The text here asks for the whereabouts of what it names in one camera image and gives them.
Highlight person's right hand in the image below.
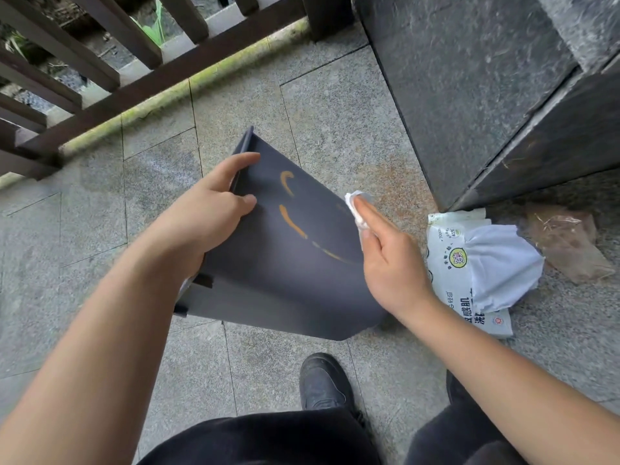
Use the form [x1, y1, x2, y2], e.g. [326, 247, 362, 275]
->
[352, 195, 438, 321]

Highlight person's left hand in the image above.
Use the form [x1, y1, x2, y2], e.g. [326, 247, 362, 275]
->
[145, 152, 262, 279]

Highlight white wipe tissue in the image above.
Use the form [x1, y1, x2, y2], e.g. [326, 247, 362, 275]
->
[344, 191, 378, 250]

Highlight person's left forearm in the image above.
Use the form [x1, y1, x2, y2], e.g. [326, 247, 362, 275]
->
[0, 230, 204, 465]

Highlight person's right forearm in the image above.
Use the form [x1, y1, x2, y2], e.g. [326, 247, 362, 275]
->
[393, 291, 620, 465]

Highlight white tissue pack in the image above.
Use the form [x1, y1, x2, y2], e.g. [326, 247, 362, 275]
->
[425, 208, 545, 339]

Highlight black shoe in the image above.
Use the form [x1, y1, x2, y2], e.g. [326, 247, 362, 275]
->
[299, 353, 366, 427]

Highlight brown wooden railing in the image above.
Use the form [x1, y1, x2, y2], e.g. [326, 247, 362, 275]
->
[0, 0, 359, 181]

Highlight clear plastic bag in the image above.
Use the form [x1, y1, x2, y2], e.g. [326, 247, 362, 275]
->
[523, 204, 616, 285]

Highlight dark stone pillar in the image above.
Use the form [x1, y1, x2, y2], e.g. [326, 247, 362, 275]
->
[350, 0, 620, 212]

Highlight green plant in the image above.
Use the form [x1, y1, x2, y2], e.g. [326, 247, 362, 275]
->
[130, 0, 168, 48]

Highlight person's black trousers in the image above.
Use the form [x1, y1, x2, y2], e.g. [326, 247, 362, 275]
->
[137, 372, 529, 465]

